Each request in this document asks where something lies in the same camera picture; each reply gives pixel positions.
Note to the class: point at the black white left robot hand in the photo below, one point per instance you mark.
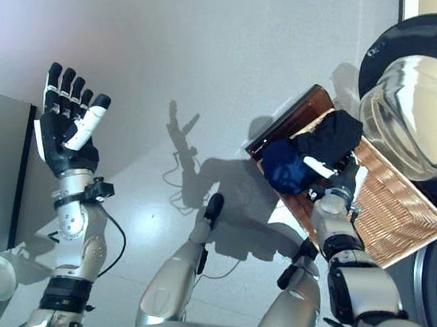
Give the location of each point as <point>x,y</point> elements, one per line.
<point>55,150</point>

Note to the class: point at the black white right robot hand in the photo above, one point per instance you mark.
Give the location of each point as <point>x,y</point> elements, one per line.
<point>346,184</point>

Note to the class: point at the black garment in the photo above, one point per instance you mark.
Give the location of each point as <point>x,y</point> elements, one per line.
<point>330,138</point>

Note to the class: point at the navy blue garment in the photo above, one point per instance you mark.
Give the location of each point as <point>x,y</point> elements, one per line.
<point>282,168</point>

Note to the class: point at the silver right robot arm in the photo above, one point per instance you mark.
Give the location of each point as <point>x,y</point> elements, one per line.
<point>358,295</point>

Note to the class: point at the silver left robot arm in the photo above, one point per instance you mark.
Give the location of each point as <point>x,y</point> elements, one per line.
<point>75,241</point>

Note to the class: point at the round glass washing machine door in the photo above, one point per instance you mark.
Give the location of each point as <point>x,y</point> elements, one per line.
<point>432,99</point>

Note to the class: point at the brown wicker laundry tray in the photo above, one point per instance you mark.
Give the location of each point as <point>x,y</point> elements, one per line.
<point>396,219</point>

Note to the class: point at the dark wooden stool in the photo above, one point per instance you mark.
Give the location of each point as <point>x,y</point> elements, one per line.
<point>292,121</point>

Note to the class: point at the right robot leg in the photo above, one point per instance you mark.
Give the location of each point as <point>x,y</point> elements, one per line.
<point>296,311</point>

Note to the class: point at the robot leg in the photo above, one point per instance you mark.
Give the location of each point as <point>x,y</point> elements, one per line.
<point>171,278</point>
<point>296,311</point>

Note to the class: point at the left robot leg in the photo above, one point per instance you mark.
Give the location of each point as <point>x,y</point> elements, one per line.
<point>171,278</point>

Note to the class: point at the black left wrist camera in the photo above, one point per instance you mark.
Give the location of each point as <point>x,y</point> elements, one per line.
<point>100,189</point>

